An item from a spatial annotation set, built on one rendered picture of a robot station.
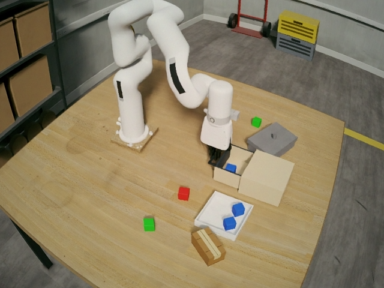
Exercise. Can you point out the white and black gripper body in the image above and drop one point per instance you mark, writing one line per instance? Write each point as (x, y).
(218, 136)

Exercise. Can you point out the red block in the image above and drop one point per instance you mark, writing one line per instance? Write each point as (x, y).
(183, 193)

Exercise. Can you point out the green block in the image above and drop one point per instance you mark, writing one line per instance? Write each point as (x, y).
(256, 122)
(148, 224)

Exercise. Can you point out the blue block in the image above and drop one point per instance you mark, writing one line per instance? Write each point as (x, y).
(231, 167)
(229, 223)
(238, 209)

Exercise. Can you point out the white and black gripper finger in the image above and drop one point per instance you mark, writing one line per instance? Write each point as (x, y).
(212, 150)
(218, 154)

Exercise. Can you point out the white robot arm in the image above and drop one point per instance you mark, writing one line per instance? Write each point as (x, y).
(133, 53)

